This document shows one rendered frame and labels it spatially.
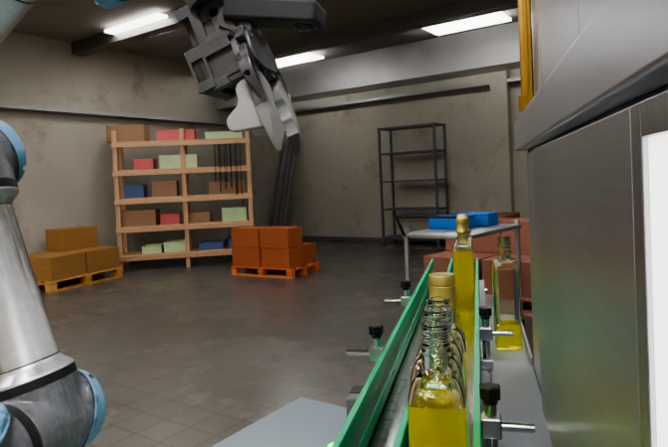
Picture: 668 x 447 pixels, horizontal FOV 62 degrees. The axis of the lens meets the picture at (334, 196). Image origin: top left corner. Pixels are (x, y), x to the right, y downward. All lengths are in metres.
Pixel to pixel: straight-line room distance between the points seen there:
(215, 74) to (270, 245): 7.10
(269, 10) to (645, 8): 0.45
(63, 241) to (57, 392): 7.97
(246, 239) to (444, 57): 4.05
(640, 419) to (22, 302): 0.80
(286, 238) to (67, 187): 3.82
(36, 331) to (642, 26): 0.84
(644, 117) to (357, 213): 11.48
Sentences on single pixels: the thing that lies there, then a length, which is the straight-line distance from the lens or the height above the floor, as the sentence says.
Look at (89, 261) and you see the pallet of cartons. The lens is 8.60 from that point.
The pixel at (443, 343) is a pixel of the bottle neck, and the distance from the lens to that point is 0.58.
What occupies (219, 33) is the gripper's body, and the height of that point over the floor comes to 1.47.
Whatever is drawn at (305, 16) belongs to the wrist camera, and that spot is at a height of 1.48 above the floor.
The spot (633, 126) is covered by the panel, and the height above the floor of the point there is 1.31.
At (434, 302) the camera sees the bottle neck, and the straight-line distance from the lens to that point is 0.69.
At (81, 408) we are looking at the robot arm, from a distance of 0.95.
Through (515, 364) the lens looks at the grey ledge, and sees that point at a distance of 1.31.
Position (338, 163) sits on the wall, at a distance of 11.94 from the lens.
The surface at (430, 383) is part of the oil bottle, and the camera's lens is 0.59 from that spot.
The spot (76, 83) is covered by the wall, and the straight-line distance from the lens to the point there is 9.98.
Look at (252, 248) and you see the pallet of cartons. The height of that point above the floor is 0.39.
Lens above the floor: 1.29
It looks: 2 degrees down
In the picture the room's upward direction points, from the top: 3 degrees counter-clockwise
